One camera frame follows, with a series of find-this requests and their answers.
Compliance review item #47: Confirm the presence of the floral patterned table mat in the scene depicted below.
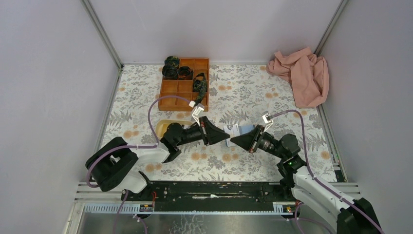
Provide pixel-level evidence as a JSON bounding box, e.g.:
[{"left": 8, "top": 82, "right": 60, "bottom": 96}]
[{"left": 103, "top": 65, "right": 336, "bottom": 182}]

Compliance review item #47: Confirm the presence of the dark rolled belt top-left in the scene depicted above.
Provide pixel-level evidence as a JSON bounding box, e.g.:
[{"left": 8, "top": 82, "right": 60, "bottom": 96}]
[{"left": 162, "top": 65, "right": 179, "bottom": 80}]

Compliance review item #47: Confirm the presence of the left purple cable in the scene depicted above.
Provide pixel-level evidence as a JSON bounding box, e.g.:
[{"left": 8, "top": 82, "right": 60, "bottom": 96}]
[{"left": 85, "top": 95, "right": 196, "bottom": 189}]

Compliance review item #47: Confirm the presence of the beige oval tray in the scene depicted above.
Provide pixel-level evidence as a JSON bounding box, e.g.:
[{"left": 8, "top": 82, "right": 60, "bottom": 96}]
[{"left": 155, "top": 119, "right": 194, "bottom": 139}]

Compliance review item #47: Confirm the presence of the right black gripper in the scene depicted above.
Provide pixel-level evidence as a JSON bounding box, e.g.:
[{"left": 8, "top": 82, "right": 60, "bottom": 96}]
[{"left": 230, "top": 125, "right": 285, "bottom": 160}]

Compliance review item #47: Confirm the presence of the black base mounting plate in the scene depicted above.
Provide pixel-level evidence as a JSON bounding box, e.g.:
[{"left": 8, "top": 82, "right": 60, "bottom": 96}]
[{"left": 121, "top": 181, "right": 299, "bottom": 213}]

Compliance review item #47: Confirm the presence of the dark rolled belt middle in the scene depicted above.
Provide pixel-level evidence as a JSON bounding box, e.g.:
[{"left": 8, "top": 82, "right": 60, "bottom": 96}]
[{"left": 178, "top": 66, "right": 193, "bottom": 80}]

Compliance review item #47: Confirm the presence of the orange compartment organizer box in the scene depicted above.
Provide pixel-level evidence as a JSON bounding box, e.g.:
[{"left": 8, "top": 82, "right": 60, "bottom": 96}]
[{"left": 158, "top": 58, "right": 211, "bottom": 112}]

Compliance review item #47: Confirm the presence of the pink crumpled cloth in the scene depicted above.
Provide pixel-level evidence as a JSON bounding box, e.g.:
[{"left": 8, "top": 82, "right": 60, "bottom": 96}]
[{"left": 266, "top": 47, "right": 330, "bottom": 108}]

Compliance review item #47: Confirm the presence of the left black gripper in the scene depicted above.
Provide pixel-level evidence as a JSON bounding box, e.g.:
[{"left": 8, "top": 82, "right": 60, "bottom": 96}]
[{"left": 175, "top": 116, "right": 230, "bottom": 147}]

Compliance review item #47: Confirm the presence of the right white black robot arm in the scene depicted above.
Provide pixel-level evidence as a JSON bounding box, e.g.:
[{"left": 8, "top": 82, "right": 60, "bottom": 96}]
[{"left": 230, "top": 125, "right": 383, "bottom": 234}]

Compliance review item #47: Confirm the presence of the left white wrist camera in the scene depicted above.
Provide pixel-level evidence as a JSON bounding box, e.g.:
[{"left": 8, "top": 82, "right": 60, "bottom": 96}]
[{"left": 189, "top": 101, "right": 205, "bottom": 125}]

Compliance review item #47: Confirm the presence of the blue leather card holder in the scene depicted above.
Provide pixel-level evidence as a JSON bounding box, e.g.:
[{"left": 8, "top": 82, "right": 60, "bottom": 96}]
[{"left": 225, "top": 124, "right": 255, "bottom": 147}]

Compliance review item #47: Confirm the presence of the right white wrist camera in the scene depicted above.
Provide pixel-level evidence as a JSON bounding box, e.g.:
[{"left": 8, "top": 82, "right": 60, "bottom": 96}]
[{"left": 262, "top": 112, "right": 274, "bottom": 132}]

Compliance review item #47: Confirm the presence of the white slotted cable duct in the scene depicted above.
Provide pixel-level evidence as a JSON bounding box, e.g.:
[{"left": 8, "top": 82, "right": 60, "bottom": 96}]
[{"left": 83, "top": 202, "right": 302, "bottom": 216}]

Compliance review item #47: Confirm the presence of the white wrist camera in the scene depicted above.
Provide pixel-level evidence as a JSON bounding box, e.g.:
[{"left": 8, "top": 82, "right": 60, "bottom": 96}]
[
  {"left": 189, "top": 101, "right": 205, "bottom": 125},
  {"left": 262, "top": 112, "right": 274, "bottom": 132}
]

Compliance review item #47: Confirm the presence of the white printed credit card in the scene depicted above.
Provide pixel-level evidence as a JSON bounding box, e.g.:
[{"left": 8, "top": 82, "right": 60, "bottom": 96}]
[{"left": 224, "top": 124, "right": 241, "bottom": 138}]

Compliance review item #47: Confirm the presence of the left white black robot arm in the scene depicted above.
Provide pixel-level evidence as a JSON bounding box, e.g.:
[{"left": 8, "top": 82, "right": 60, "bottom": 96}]
[{"left": 85, "top": 117, "right": 230, "bottom": 200}]

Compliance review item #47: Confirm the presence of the dark rolled belt outside box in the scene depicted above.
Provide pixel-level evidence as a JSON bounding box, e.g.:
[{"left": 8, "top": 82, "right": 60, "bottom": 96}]
[{"left": 164, "top": 56, "right": 180, "bottom": 68}]

